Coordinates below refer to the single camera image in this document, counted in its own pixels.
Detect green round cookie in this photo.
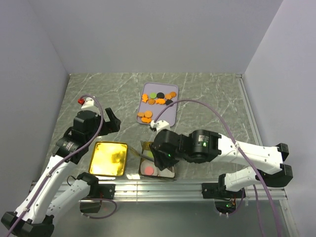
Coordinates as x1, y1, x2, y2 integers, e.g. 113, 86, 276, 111
150, 92, 157, 99
144, 150, 154, 159

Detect pink round cookie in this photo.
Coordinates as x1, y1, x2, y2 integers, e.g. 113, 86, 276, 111
144, 166, 156, 175

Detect gold tin lid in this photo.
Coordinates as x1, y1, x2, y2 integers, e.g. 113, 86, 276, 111
88, 141, 128, 177

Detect black round cookie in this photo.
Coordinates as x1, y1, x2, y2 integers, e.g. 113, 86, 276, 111
157, 92, 165, 99
165, 99, 173, 106

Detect metal tongs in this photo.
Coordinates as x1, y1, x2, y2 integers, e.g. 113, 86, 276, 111
128, 146, 154, 162

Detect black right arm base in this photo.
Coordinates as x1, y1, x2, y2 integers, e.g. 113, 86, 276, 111
201, 183, 246, 217

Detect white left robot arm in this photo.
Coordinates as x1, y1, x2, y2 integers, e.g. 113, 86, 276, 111
1, 108, 121, 237

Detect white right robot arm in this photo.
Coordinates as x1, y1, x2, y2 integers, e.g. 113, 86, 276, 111
150, 129, 293, 197

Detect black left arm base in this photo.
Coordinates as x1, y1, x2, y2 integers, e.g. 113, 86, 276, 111
79, 184, 117, 219

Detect white paper cup back-left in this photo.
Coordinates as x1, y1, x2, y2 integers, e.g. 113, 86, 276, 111
142, 145, 154, 161

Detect white paper cup front-right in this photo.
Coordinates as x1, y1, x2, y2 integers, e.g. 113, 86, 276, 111
158, 166, 175, 178

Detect gold cookie tin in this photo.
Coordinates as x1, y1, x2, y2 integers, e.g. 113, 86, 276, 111
138, 141, 175, 180

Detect white paper cup front-left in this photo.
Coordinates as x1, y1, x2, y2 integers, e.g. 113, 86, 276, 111
140, 160, 158, 176

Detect lilac serving tray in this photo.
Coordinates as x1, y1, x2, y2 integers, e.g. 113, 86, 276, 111
136, 82, 179, 126

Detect orange fish cookie front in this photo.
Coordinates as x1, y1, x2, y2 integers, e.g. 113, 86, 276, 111
141, 117, 152, 123

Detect orange fish cookie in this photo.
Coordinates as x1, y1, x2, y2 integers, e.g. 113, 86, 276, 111
141, 117, 152, 123
141, 94, 149, 103
155, 98, 165, 105

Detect orange round cookie front-left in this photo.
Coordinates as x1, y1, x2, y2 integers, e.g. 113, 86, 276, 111
137, 112, 145, 118

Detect orange ridged round cookie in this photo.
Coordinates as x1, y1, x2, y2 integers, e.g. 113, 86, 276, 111
144, 111, 153, 118

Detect orange fish cookie middle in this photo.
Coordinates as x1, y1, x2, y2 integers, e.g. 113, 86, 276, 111
155, 98, 165, 105

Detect orange fish cookie left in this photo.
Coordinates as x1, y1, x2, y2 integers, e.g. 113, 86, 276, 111
141, 94, 149, 103

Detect orange spiral cookie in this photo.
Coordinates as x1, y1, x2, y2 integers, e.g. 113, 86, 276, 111
148, 99, 156, 105

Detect orange flower cookie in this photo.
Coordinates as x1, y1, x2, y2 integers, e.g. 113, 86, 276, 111
165, 94, 172, 100

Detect orange shell cookie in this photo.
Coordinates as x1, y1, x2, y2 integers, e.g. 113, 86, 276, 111
170, 91, 177, 98

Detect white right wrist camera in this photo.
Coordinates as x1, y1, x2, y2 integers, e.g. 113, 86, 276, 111
150, 120, 170, 133

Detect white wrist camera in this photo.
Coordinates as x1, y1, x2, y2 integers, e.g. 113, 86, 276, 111
150, 120, 170, 133
78, 97, 99, 113

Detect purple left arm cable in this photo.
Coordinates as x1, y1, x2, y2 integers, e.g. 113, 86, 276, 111
3, 94, 118, 237

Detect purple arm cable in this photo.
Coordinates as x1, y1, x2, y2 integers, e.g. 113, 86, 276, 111
3, 94, 118, 237
154, 99, 284, 237

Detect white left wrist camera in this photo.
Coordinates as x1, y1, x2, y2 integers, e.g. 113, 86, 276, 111
78, 97, 99, 113

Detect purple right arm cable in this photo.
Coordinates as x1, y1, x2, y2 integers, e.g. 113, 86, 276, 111
154, 99, 284, 237

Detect aluminium mounting rail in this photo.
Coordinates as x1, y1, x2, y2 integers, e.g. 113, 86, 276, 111
26, 179, 288, 203

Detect aluminium side rail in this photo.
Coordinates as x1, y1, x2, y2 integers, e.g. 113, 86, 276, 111
236, 74, 275, 181

